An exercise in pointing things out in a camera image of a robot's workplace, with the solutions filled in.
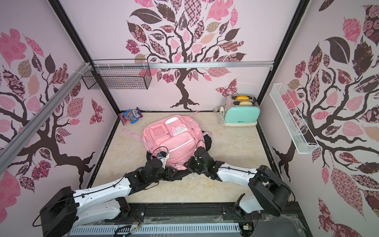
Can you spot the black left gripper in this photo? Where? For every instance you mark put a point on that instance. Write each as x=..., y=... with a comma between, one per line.
x=169, y=176

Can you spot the pink backpack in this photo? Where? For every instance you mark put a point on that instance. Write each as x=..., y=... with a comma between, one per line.
x=177, y=136

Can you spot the black backpack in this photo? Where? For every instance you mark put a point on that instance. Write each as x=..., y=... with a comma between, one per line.
x=149, y=173

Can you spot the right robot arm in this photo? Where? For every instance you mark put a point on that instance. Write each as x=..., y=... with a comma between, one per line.
x=268, y=192

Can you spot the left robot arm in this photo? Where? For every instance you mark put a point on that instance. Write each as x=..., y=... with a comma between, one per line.
x=71, y=208

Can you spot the purple candy packet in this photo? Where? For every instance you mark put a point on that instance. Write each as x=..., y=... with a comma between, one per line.
x=137, y=113

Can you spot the pink candy packet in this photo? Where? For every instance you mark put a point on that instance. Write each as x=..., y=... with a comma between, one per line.
x=123, y=118

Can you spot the blue M&M's packet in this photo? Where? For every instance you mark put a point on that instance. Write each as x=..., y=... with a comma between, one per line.
x=130, y=116

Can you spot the mint green toaster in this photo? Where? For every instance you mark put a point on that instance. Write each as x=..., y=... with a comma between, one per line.
x=241, y=110

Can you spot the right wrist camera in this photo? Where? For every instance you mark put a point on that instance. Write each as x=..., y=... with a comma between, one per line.
x=202, y=154

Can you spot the white cable duct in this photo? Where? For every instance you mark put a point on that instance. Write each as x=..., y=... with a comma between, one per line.
x=158, y=230

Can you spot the black wire basket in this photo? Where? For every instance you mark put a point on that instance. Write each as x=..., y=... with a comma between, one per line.
x=126, y=74

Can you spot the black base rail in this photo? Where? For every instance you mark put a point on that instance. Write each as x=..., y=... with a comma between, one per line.
x=291, y=223

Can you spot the aluminium rail back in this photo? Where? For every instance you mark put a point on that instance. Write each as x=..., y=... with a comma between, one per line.
x=237, y=64

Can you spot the aluminium rail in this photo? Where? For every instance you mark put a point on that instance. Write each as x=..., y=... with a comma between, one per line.
x=14, y=147
x=237, y=64

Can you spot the white wire basket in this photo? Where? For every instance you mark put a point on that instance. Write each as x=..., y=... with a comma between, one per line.
x=295, y=122

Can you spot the aluminium rail left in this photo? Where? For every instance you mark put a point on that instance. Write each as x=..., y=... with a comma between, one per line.
x=14, y=147

